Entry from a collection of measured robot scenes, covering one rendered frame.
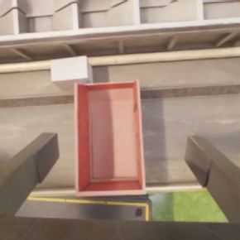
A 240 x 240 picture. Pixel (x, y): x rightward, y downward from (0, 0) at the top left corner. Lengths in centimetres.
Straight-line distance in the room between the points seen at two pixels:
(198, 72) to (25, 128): 69
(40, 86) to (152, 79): 44
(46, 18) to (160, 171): 62
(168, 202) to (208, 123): 91
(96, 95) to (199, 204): 119
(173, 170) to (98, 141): 28
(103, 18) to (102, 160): 47
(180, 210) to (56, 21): 140
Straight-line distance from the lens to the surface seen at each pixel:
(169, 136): 64
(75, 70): 60
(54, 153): 16
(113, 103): 64
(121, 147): 62
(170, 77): 69
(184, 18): 59
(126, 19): 56
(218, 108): 72
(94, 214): 112
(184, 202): 151
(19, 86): 79
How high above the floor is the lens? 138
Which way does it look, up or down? 82 degrees down
